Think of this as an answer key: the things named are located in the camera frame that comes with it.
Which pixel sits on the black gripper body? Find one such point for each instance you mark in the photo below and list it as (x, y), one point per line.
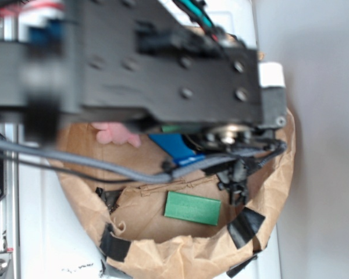
(233, 176)

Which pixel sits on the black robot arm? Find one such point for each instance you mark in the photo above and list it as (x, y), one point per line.
(133, 63)

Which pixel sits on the green wooden block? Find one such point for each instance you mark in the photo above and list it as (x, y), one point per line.
(192, 208)

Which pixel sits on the blue wooden block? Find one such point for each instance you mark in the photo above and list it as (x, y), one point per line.
(174, 146)

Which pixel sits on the brown paper bag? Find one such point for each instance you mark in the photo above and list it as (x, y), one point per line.
(126, 221)

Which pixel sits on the pink plush bunny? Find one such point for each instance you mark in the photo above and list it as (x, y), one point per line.
(117, 133)

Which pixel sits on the white plastic bin lid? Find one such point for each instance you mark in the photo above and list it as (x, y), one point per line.
(53, 243)

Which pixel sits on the aluminium frame rail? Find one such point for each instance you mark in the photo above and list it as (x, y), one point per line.
(9, 213)

